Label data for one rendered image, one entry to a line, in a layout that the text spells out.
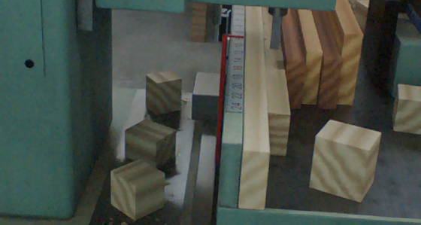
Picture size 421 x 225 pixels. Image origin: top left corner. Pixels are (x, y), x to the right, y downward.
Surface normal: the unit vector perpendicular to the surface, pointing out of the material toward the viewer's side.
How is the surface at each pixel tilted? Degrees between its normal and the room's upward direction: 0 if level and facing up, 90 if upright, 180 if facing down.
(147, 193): 90
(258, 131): 0
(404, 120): 90
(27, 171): 90
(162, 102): 90
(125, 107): 0
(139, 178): 0
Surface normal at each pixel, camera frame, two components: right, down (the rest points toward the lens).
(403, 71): -0.05, 0.42
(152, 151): -0.55, 0.33
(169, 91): 0.52, 0.38
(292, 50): 0.05, -0.91
